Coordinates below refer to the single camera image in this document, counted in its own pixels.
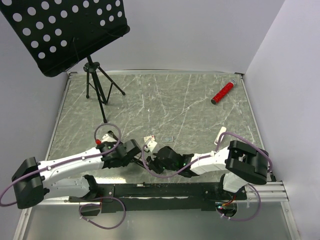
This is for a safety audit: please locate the small staple box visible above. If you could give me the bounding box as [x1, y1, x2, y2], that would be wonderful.
[143, 135, 155, 143]

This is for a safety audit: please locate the small black tag object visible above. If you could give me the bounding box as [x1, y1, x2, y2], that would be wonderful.
[132, 155, 152, 167]

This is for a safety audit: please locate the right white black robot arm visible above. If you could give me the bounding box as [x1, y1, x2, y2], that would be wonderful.
[143, 139, 269, 199]

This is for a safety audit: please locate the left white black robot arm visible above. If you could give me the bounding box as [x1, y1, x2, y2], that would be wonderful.
[11, 139, 141, 209]

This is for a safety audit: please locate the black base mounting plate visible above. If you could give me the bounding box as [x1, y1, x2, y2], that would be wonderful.
[68, 182, 248, 213]

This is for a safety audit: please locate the red glitter tube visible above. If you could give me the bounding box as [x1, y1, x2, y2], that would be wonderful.
[211, 79, 237, 105]

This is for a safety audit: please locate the black perforated music stand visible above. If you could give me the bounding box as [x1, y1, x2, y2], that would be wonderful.
[0, 0, 130, 107]

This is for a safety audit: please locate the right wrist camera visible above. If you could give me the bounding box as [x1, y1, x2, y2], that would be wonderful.
[144, 140, 159, 154]

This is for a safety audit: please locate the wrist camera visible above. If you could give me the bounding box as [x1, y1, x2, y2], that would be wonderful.
[144, 140, 159, 154]
[95, 130, 119, 145]

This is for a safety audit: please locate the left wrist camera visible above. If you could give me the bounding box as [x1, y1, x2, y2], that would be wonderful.
[95, 130, 119, 145]

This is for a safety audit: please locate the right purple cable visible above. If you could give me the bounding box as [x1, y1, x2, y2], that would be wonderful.
[141, 132, 273, 222]

